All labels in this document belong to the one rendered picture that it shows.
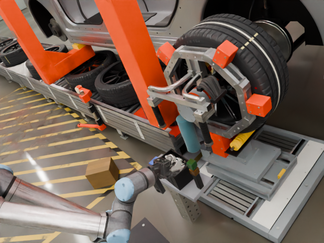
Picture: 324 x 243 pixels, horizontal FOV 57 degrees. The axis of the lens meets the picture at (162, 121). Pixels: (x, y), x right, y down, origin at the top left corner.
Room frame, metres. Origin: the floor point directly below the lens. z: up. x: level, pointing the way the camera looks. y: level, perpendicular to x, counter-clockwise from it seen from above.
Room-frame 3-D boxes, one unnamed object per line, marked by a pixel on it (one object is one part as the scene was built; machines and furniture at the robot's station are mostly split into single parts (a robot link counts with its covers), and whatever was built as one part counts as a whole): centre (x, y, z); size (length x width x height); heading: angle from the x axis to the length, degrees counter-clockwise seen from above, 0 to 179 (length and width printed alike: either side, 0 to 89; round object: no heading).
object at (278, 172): (1.43, -0.45, 0.13); 0.50 x 0.36 x 0.10; 32
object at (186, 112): (1.33, -0.22, 0.85); 0.21 x 0.14 x 0.14; 122
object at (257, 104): (1.11, -0.45, 0.85); 0.09 x 0.08 x 0.07; 32
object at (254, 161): (1.46, -0.43, 0.32); 0.40 x 0.30 x 0.28; 32
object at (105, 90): (2.91, 0.17, 0.39); 0.66 x 0.66 x 0.24
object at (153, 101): (1.41, -0.02, 0.93); 0.09 x 0.05 x 0.05; 122
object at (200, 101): (1.22, -0.23, 1.03); 0.19 x 0.18 x 0.11; 122
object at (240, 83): (1.37, -0.28, 0.85); 0.54 x 0.07 x 0.54; 32
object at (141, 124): (2.85, 0.60, 0.28); 2.47 x 0.09 x 0.22; 32
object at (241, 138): (1.32, -0.43, 0.51); 0.29 x 0.06 x 0.06; 122
